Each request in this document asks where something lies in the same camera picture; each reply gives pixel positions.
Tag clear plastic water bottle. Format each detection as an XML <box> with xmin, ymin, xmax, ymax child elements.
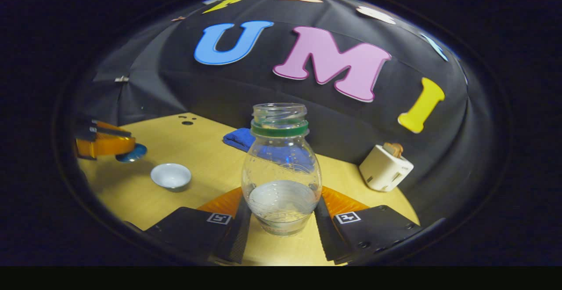
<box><xmin>241</xmin><ymin>103</ymin><xmax>322</xmax><ymax>237</ymax></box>

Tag white toaster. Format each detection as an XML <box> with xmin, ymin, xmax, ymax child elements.
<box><xmin>359</xmin><ymin>144</ymin><xmax>414</xmax><ymax>192</ymax></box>

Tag blue folded towel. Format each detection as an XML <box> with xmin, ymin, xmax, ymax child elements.
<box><xmin>223</xmin><ymin>127</ymin><xmax>264</xmax><ymax>152</ymax></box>

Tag white teacup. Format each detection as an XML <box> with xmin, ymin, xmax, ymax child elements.
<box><xmin>151</xmin><ymin>163</ymin><xmax>192</xmax><ymax>192</ymax></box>

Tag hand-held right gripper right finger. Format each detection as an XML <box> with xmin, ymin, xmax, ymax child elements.
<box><xmin>314</xmin><ymin>187</ymin><xmax>422</xmax><ymax>265</ymax></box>

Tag black backdrop cloth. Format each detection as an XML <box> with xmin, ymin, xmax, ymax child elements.
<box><xmin>81</xmin><ymin>0</ymin><xmax>488</xmax><ymax>229</ymax></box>

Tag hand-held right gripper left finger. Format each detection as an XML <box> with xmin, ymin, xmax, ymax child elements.
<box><xmin>143</xmin><ymin>188</ymin><xmax>252</xmax><ymax>265</ymax></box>

